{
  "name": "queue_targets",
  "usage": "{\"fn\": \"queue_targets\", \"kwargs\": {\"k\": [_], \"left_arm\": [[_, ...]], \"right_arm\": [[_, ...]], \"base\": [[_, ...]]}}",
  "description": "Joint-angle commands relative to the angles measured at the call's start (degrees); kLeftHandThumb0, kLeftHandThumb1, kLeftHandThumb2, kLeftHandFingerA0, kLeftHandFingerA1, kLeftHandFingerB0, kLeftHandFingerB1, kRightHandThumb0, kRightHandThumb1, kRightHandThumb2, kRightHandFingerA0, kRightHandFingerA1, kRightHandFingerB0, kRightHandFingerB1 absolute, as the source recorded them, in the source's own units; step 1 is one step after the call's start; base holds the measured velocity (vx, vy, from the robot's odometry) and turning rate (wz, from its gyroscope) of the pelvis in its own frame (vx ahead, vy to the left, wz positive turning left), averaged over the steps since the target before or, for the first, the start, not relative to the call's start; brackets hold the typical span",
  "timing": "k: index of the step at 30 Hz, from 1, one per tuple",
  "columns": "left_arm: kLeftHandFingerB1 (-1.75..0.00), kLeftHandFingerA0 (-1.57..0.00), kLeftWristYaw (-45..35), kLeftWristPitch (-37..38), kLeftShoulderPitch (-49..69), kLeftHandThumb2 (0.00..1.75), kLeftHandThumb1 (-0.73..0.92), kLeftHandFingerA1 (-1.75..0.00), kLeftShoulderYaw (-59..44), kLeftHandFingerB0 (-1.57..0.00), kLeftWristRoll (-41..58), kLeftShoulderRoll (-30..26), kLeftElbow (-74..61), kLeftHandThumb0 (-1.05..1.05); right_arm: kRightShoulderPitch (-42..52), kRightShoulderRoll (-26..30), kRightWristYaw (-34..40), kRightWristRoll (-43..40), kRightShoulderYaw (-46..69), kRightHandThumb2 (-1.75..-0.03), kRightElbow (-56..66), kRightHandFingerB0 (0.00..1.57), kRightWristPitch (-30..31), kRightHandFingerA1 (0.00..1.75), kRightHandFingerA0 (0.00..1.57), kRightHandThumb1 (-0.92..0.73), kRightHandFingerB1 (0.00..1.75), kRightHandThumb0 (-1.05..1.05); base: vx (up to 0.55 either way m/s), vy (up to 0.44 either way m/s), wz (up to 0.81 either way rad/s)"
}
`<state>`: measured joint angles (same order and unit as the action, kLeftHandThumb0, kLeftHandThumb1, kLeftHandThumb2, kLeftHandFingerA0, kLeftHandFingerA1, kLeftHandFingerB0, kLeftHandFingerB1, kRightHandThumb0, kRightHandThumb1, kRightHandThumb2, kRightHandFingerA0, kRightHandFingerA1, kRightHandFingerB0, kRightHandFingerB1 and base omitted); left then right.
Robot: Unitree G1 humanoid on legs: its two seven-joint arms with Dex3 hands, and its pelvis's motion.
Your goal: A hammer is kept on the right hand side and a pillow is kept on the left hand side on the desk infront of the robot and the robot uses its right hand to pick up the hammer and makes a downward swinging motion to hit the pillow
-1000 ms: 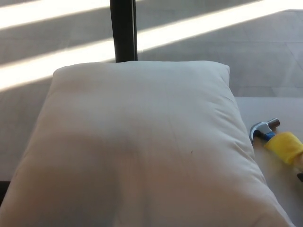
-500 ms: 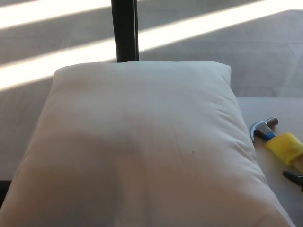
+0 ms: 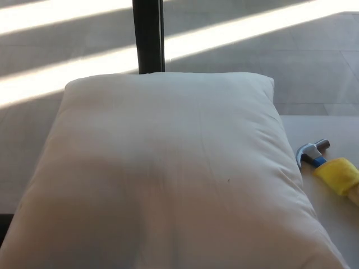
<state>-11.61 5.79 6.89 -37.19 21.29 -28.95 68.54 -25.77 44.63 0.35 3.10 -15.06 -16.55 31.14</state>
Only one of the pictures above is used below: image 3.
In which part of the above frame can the hammer with yellow handle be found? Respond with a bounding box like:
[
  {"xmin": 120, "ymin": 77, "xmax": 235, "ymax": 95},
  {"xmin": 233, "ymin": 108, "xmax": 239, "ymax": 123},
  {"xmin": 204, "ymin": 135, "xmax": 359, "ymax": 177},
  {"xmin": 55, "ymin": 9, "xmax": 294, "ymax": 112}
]
[{"xmin": 296, "ymin": 138, "xmax": 359, "ymax": 207}]

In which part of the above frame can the white pillow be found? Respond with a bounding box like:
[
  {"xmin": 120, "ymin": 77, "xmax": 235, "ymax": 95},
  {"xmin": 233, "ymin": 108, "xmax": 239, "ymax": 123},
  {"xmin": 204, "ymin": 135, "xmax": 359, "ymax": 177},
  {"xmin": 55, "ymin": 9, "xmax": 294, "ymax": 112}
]
[{"xmin": 0, "ymin": 71, "xmax": 350, "ymax": 269}]

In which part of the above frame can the black vertical post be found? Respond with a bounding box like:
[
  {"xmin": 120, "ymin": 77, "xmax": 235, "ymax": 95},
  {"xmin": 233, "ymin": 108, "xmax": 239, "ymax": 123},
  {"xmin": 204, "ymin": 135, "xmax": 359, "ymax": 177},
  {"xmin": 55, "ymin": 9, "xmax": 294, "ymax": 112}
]
[{"xmin": 132, "ymin": 0, "xmax": 166, "ymax": 75}]

